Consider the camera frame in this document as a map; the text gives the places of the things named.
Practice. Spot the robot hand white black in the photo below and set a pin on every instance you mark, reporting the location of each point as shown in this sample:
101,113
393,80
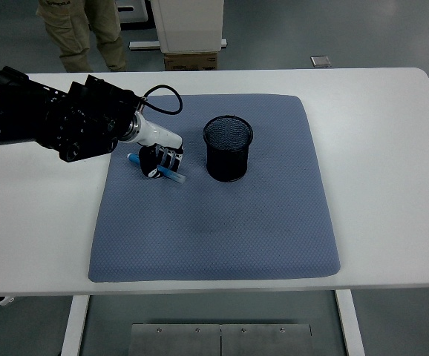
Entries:
159,135

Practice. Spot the blue marker pen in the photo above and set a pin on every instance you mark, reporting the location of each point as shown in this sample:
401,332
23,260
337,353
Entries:
173,177

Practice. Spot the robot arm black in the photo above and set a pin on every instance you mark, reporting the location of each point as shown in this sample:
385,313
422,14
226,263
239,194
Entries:
69,118

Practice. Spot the black mesh pen holder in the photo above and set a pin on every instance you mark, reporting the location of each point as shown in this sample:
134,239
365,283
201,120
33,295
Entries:
227,163

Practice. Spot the brown cardboard box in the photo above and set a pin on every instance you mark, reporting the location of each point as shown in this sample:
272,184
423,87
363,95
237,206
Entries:
190,61

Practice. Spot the white base bar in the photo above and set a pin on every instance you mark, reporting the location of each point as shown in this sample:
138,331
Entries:
144,45

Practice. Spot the blue-grey textured mat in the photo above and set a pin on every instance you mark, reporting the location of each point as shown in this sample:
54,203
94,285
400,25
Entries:
214,230

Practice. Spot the person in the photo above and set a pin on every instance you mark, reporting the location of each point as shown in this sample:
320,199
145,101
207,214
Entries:
73,33

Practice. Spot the grey floor socket plate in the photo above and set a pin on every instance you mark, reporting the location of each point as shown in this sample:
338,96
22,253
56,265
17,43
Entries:
320,61

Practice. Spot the grey metal plate with screws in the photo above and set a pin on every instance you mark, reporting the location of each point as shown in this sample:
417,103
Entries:
266,341
173,341

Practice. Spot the white table leg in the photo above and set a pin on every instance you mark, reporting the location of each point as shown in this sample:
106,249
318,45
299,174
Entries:
74,326
350,326

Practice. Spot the small white black object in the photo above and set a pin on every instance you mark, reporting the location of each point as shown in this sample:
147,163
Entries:
3,300

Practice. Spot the grey equipment frame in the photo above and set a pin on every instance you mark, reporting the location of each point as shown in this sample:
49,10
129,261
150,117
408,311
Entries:
136,15

